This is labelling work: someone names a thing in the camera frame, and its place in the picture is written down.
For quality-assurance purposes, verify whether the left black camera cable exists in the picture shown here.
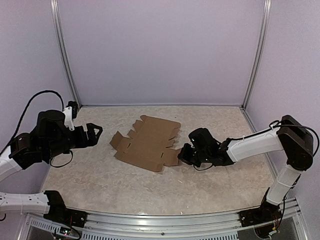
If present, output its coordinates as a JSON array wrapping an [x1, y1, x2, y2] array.
[[0, 90, 66, 156]]

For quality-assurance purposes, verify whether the brown cardboard box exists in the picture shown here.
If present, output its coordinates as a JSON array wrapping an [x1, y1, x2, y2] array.
[[110, 115, 181, 173]]

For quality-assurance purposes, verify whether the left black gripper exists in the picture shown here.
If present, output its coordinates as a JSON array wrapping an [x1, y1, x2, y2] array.
[[45, 122, 103, 160]]

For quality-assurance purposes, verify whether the right black camera cable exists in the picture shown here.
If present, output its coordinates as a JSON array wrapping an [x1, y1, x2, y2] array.
[[224, 120, 320, 151]]

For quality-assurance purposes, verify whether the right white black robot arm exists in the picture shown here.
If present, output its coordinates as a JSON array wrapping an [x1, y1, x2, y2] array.
[[177, 115, 320, 222]]

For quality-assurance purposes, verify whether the aluminium frame post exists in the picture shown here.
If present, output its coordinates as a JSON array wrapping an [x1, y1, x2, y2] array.
[[241, 0, 272, 111], [50, 0, 83, 108]]

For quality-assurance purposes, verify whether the front aluminium rail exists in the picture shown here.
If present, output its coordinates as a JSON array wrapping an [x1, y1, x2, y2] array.
[[16, 198, 311, 240]]

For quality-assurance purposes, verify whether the left aluminium frame post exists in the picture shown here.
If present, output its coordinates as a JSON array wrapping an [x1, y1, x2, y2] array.
[[50, 0, 83, 108]]

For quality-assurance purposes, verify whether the right aluminium frame post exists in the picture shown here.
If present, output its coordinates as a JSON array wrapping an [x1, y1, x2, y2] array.
[[241, 0, 272, 111]]

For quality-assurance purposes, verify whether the black camera cable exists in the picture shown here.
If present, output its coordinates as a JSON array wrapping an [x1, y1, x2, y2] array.
[[224, 120, 320, 151], [0, 90, 66, 156]]

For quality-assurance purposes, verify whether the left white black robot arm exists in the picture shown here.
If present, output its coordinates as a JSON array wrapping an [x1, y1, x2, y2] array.
[[0, 110, 103, 223]]

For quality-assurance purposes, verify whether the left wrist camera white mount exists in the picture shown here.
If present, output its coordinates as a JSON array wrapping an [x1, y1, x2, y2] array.
[[63, 101, 79, 131]]

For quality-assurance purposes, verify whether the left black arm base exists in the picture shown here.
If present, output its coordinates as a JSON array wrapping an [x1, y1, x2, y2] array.
[[43, 190, 88, 228]]

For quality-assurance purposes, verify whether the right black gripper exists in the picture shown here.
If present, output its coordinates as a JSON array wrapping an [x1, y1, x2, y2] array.
[[177, 143, 210, 168]]

